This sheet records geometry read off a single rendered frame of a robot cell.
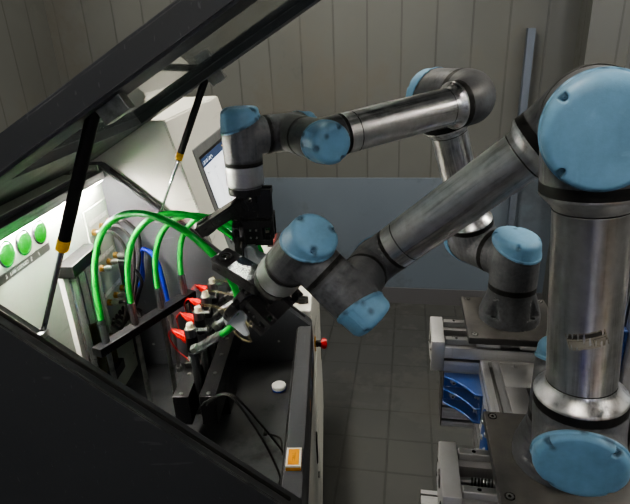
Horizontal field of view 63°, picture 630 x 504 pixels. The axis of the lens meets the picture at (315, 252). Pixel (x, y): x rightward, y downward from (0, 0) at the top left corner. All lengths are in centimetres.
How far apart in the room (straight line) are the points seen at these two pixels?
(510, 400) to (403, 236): 60
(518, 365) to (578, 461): 67
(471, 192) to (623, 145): 24
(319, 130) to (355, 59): 243
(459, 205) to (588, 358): 26
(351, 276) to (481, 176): 23
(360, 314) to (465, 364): 71
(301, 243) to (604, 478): 49
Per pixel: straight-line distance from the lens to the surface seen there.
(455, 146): 127
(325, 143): 89
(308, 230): 72
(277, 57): 338
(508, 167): 76
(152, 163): 147
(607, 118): 59
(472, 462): 108
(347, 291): 74
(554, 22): 338
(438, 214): 79
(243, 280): 87
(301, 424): 118
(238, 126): 98
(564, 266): 67
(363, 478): 239
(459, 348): 139
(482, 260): 136
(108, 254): 149
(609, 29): 325
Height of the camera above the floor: 172
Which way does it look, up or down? 22 degrees down
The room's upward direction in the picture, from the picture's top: 3 degrees counter-clockwise
